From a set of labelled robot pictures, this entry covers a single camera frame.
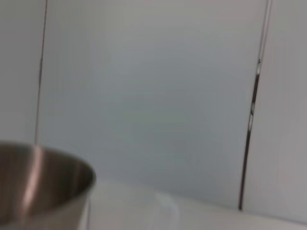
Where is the large stainless steel bowl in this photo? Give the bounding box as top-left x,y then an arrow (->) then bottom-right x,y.
0,142 -> 96,230

